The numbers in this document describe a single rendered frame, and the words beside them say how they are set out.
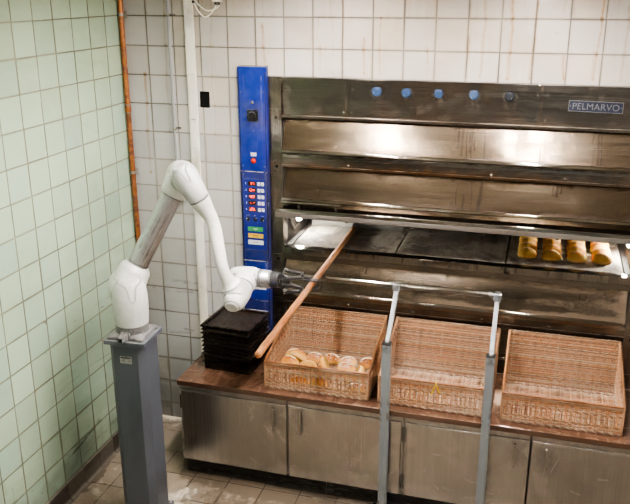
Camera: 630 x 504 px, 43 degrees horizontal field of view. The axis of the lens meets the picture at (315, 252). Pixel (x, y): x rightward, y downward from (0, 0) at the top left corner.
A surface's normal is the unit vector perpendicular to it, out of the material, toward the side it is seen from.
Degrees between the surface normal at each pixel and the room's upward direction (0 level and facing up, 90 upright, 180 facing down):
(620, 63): 90
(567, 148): 70
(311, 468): 90
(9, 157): 90
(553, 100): 91
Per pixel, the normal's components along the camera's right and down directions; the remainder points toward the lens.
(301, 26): -0.28, 0.31
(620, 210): -0.26, -0.04
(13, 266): 0.96, 0.09
